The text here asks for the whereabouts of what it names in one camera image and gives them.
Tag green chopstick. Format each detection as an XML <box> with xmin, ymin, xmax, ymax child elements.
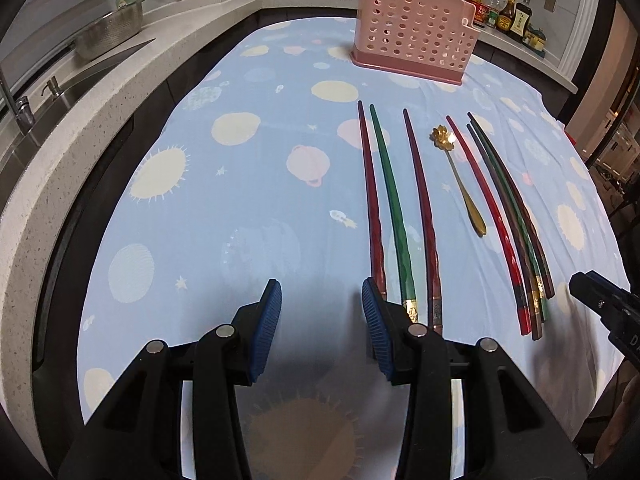
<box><xmin>469</xmin><ymin>119</ymin><xmax>550</xmax><ymax>323</ymax></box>
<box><xmin>369</xmin><ymin>104</ymin><xmax>419</xmax><ymax>324</ymax></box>

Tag dark red chopstick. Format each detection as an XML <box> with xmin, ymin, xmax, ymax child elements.
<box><xmin>402</xmin><ymin>108</ymin><xmax>445</xmax><ymax>336</ymax></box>
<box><xmin>357</xmin><ymin>101</ymin><xmax>387</xmax><ymax>297</ymax></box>

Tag purple brown chopstick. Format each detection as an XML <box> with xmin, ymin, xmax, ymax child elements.
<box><xmin>466</xmin><ymin>123</ymin><xmax>544</xmax><ymax>341</ymax></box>

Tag brown sauce bottle yellow cap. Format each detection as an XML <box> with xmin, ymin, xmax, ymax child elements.
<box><xmin>497</xmin><ymin>0</ymin><xmax>521</xmax><ymax>36</ymax></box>

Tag teal condiment jar set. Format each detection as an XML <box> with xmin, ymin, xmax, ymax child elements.
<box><xmin>524</xmin><ymin>26</ymin><xmax>549</xmax><ymax>54</ymax></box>

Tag gold flower spoon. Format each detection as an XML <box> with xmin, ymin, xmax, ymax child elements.
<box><xmin>430</xmin><ymin>125</ymin><xmax>487</xmax><ymax>238</ymax></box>

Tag metal colander bowl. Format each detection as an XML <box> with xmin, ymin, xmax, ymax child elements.
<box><xmin>74</xmin><ymin>0</ymin><xmax>147</xmax><ymax>60</ymax></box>

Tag speckled white kitchen counter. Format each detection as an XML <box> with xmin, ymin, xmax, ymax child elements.
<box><xmin>0</xmin><ymin>0</ymin><xmax>581</xmax><ymax>356</ymax></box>

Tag person's right hand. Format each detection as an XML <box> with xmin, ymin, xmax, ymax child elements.
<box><xmin>597</xmin><ymin>375</ymin><xmax>640</xmax><ymax>466</ymax></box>

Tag chrome faucet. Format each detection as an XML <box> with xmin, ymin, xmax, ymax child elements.
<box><xmin>0</xmin><ymin>69</ymin><xmax>37</xmax><ymax>137</ymax></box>

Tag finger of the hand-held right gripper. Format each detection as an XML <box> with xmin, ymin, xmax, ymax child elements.
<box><xmin>568</xmin><ymin>270</ymin><xmax>632</xmax><ymax>333</ymax></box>

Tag stainless steel sink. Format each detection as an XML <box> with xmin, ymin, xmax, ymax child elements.
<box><xmin>0</xmin><ymin>37</ymin><xmax>157</xmax><ymax>171</ymax></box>

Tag pink perforated utensil basket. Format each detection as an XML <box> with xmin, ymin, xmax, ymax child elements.
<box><xmin>350</xmin><ymin>0</ymin><xmax>480</xmax><ymax>85</ymax></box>

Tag dark brown chopstick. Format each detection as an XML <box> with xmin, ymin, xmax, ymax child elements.
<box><xmin>467</xmin><ymin>111</ymin><xmax>556</xmax><ymax>300</ymax></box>

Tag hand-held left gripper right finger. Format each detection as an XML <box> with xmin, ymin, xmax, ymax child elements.
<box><xmin>360</xmin><ymin>276</ymin><xmax>589</xmax><ymax>480</ymax></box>

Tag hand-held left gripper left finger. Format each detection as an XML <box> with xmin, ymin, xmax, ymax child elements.
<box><xmin>60</xmin><ymin>278</ymin><xmax>283</xmax><ymax>480</ymax></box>

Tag blue planet print tablecloth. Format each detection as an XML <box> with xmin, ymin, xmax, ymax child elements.
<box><xmin>75</xmin><ymin>17</ymin><xmax>631</xmax><ymax>480</ymax></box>

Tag dark soy sauce bottle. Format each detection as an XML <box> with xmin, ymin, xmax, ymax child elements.
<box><xmin>511</xmin><ymin>0</ymin><xmax>534</xmax><ymax>44</ymax></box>

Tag bright red chopstick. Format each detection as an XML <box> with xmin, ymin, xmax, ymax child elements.
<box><xmin>446</xmin><ymin>115</ymin><xmax>532</xmax><ymax>337</ymax></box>

